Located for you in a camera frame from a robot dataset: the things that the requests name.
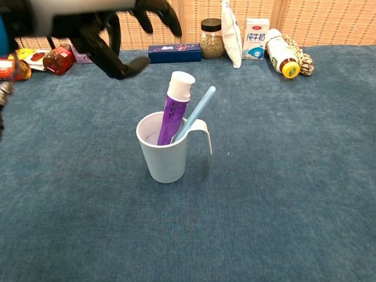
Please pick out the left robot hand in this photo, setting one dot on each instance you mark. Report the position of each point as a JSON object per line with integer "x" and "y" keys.
{"x": 88, "y": 23}

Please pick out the purple white toothpaste tube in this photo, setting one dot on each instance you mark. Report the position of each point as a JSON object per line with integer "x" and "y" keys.
{"x": 173, "y": 114}

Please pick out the light blue toothbrush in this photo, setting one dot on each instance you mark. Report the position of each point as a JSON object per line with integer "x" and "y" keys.
{"x": 199, "y": 107}

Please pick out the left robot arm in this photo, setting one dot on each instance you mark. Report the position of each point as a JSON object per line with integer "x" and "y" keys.
{"x": 14, "y": 23}

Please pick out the purple NFC juice carton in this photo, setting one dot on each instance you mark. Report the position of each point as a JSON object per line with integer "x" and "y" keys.
{"x": 83, "y": 58}

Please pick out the black tripod stand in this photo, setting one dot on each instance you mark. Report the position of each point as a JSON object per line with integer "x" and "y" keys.
{"x": 51, "y": 44}

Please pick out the dark red juice bottle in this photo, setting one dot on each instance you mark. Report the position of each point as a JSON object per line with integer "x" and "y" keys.
{"x": 58, "y": 60}

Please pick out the white packet red fruit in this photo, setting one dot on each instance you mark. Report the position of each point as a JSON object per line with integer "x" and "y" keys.
{"x": 36, "y": 57}

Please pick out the yellow round container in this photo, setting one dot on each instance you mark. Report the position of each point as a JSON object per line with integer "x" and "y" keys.
{"x": 23, "y": 53}

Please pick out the orange drink can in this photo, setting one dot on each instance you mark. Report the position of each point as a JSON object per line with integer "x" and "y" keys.
{"x": 25, "y": 70}

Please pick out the navy blue rectangular box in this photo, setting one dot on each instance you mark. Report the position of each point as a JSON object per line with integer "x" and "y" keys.
{"x": 173, "y": 54}

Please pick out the glass jar black lid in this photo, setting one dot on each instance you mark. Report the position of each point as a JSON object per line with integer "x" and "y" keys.
{"x": 212, "y": 44}

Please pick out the white snack bag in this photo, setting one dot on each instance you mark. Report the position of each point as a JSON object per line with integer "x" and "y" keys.
{"x": 231, "y": 38}

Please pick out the white blue milk carton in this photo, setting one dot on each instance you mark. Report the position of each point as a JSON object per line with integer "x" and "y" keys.
{"x": 255, "y": 38}

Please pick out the white bottle yellow cap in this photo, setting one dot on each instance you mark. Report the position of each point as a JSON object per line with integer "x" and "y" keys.
{"x": 280, "y": 54}

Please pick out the blue table cloth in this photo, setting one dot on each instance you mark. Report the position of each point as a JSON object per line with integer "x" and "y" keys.
{"x": 147, "y": 229}

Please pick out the bamboo folding screen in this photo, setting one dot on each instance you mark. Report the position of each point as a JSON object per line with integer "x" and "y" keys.
{"x": 323, "y": 20}

